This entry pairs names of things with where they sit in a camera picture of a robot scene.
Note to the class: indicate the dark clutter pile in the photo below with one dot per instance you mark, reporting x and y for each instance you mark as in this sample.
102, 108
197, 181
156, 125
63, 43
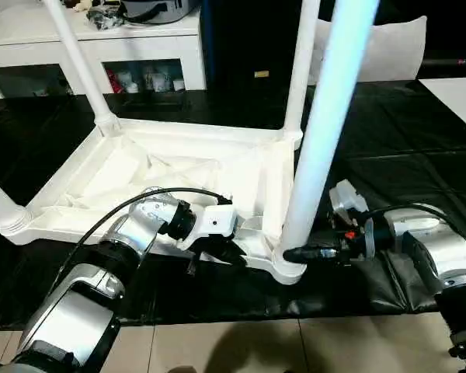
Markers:
103, 19

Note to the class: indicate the black cabinet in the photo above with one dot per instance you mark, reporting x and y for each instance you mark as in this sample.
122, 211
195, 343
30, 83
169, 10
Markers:
237, 39

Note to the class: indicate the white cabinet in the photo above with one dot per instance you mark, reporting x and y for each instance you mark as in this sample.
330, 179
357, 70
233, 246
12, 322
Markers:
23, 39

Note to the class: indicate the white plastic table leg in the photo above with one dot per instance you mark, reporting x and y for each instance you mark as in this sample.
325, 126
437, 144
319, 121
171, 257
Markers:
326, 116
299, 66
81, 66
0, 210

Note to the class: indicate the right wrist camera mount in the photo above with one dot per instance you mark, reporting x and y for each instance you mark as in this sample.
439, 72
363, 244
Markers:
345, 198

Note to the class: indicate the small gold label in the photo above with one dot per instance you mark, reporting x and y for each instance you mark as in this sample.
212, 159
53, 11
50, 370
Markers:
261, 74

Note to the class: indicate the dark bag on cabinet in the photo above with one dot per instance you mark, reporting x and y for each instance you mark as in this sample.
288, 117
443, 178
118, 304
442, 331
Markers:
159, 9

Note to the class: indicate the grey cushion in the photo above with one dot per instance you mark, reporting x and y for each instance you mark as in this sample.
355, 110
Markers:
392, 50

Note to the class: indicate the black mat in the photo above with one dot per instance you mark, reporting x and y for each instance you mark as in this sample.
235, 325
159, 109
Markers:
392, 136

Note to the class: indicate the white flat board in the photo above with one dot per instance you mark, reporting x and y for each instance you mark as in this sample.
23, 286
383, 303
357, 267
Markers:
454, 101

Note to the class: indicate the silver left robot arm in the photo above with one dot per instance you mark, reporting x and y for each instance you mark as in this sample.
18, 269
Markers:
74, 314

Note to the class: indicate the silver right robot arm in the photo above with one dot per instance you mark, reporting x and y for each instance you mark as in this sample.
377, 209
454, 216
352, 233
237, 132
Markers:
450, 252

